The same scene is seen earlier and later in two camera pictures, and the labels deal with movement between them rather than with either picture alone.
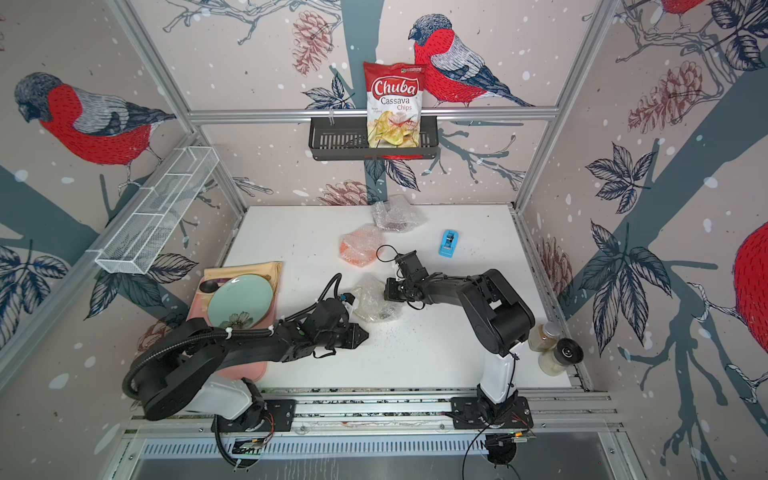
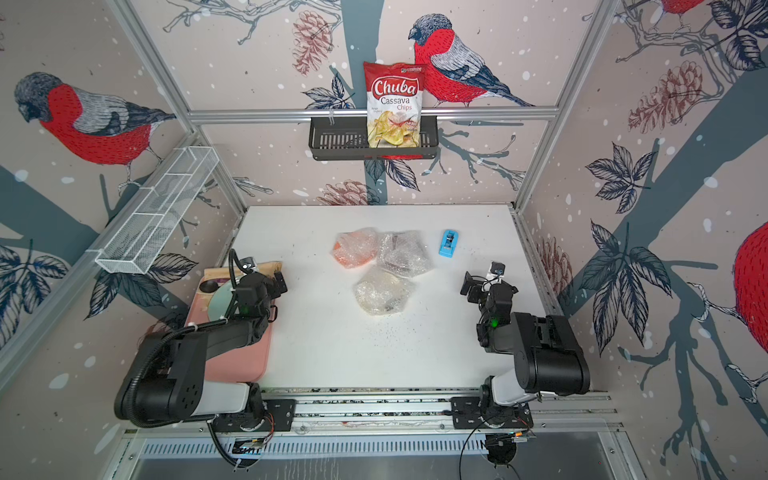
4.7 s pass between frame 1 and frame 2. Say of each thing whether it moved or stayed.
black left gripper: moved
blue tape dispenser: stayed
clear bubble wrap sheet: moved
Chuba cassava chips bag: stayed
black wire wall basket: stayed
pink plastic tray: stayed
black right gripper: moved
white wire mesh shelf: stayed
